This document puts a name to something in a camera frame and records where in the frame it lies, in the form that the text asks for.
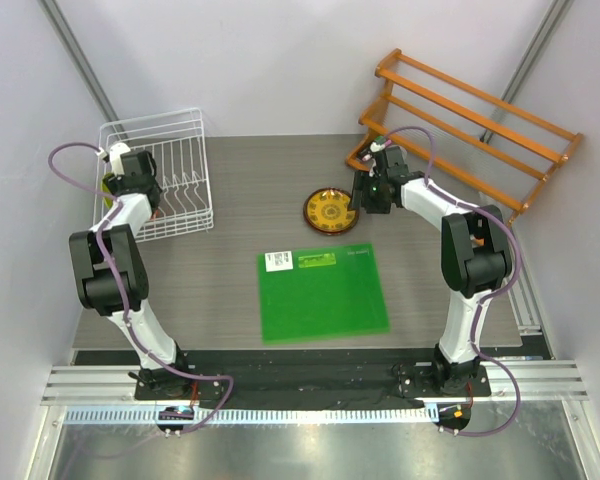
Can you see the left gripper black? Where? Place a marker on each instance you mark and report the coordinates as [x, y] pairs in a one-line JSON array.
[[116, 184]]

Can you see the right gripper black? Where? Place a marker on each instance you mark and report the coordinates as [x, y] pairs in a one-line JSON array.
[[361, 182]]

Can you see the yellow patterned plate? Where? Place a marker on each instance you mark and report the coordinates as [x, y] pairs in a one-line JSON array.
[[327, 211]]

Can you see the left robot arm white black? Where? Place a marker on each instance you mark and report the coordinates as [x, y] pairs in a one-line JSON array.
[[110, 275]]

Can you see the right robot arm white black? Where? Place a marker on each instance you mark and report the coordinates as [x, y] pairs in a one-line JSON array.
[[475, 255]]

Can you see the orange wooden shelf rack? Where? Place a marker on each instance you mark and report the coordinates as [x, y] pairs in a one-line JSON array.
[[505, 153]]

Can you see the lime green plate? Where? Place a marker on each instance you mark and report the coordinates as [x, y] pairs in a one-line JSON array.
[[105, 183]]

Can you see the green capped marker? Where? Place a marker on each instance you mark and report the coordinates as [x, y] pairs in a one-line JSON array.
[[374, 147]]

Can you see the green cutting mat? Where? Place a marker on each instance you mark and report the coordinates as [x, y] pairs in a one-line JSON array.
[[320, 294]]

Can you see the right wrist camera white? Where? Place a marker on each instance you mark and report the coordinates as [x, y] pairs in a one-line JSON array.
[[377, 157]]

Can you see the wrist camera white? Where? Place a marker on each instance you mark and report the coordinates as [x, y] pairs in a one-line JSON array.
[[113, 157], [377, 157]]

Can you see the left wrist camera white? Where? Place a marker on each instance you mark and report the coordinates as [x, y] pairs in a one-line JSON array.
[[113, 157]]

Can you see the white wire dish rack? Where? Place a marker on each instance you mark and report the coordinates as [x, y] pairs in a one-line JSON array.
[[176, 141]]

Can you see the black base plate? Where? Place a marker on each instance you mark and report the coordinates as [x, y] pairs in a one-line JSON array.
[[331, 379]]

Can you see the aluminium rail frame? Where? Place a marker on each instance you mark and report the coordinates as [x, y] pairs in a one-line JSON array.
[[536, 380]]

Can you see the perforated cable duct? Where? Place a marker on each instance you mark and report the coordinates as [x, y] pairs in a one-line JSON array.
[[163, 415]]

